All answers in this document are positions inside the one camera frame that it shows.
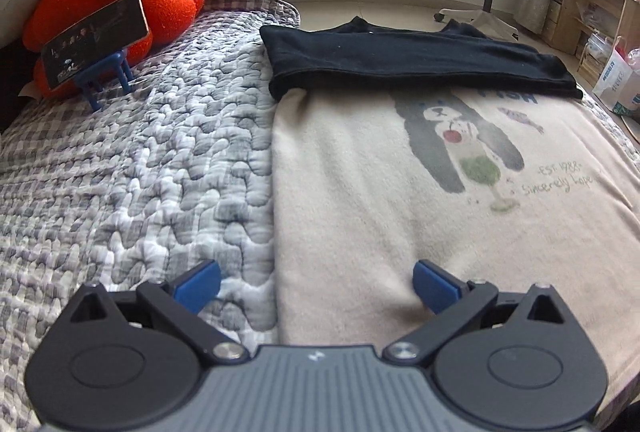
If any smartphone playing video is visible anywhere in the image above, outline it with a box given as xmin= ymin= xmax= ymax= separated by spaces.
xmin=41 ymin=0 xmax=149 ymax=90

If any wooden desk shelf unit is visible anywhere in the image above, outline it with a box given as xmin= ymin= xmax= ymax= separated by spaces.
xmin=542 ymin=0 xmax=639 ymax=87

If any white blue paper bag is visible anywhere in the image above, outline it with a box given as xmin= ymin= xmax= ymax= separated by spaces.
xmin=593 ymin=36 xmax=639 ymax=118

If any blue stool phone stand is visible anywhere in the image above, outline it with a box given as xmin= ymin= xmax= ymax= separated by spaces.
xmin=74 ymin=49 xmax=134 ymax=112

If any cream black raglan sweatshirt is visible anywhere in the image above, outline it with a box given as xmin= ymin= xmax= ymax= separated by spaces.
xmin=260 ymin=18 xmax=639 ymax=426

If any grey checked quilted bedcover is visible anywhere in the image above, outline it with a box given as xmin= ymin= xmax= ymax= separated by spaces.
xmin=1 ymin=0 xmax=639 ymax=431

